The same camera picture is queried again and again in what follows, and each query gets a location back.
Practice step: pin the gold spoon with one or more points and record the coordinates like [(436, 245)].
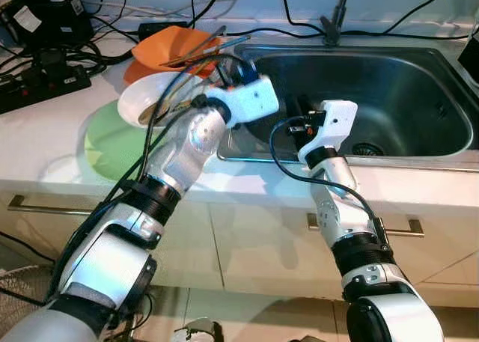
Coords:
[(168, 101)]

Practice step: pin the white bowl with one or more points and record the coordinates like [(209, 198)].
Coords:
[(142, 99)]

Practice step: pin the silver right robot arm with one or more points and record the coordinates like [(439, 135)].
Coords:
[(337, 207)]

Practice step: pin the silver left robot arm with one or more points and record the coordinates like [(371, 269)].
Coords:
[(183, 144)]

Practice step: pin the cream kitchen base cabinet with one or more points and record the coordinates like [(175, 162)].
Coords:
[(254, 245)]

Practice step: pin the silver metal utensil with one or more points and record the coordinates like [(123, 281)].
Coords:
[(198, 46)]

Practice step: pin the orange bowl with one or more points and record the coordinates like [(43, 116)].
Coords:
[(168, 43)]

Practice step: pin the black adapter brick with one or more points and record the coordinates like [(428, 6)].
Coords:
[(161, 29)]

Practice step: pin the orange plate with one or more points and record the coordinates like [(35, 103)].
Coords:
[(138, 71)]

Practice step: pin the dark metal faucet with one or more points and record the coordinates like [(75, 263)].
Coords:
[(333, 26)]

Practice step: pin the stainless steel sink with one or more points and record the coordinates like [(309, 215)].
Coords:
[(404, 95)]

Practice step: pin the light green plate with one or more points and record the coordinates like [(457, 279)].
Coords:
[(112, 147)]

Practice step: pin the black appliance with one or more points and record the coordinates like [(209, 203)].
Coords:
[(470, 61)]

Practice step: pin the black charger box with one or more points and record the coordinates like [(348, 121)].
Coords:
[(49, 20)]

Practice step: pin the black power strip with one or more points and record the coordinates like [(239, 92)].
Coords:
[(37, 87)]

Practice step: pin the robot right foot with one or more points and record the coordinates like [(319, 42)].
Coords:
[(307, 339)]

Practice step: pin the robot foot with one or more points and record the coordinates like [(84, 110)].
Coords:
[(307, 339), (196, 331)]

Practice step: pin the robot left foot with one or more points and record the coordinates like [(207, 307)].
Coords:
[(196, 331)]

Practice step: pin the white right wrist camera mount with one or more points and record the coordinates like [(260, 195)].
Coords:
[(333, 129)]

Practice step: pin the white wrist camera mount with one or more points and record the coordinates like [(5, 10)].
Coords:
[(251, 99), (333, 129)]

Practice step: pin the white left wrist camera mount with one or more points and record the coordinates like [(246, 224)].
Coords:
[(251, 99)]

